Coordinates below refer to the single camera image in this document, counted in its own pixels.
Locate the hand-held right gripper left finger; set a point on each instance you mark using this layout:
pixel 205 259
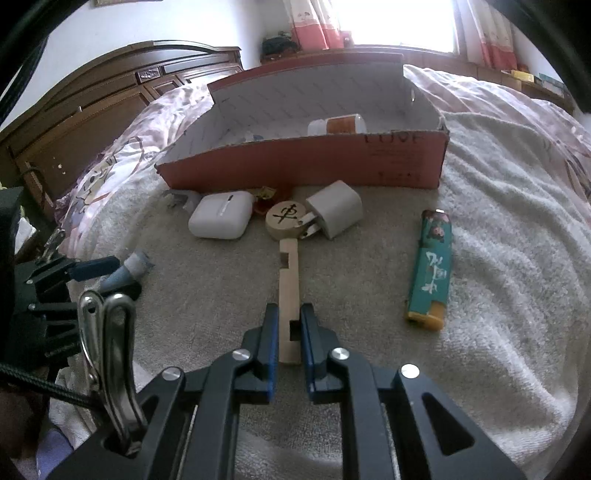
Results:
pixel 270 332

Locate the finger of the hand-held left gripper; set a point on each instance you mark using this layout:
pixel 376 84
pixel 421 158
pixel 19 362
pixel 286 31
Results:
pixel 92 267
pixel 124 291

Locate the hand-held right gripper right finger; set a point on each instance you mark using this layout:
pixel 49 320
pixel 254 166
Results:
pixel 308 332

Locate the notched wooden block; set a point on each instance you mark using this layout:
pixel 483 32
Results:
pixel 288 286

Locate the round wooden chess piece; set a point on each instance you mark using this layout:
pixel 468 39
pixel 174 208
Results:
pixel 284 219

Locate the white earbud case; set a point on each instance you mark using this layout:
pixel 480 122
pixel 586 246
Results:
pixel 219 217

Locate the white charger plug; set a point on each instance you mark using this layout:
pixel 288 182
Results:
pixel 334 205

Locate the teal and yellow lighter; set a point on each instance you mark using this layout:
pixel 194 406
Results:
pixel 431 272

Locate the small red toy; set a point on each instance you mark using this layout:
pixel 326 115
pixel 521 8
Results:
pixel 265 194

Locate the red cardboard box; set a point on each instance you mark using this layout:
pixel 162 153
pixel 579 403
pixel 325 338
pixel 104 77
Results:
pixel 323 161

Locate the white bottle with orange label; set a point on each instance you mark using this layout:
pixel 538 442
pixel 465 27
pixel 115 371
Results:
pixel 339 124

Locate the metal spring clip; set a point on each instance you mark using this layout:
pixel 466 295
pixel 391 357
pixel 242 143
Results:
pixel 111 350

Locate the white towel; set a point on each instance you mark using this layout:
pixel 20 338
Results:
pixel 369 300

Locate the dark wooden headboard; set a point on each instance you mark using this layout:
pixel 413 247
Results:
pixel 92 106

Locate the pink printed quilt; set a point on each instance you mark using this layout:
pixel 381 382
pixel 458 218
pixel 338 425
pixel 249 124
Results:
pixel 152 115

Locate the dark bag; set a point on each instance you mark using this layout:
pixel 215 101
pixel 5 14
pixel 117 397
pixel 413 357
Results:
pixel 279 46

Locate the pink and white curtain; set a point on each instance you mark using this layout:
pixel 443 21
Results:
pixel 494 41
pixel 323 27

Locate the yellow box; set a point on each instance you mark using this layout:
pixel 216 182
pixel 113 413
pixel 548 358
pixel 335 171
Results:
pixel 521 76

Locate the framed wall picture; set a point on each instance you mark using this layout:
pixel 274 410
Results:
pixel 129 2

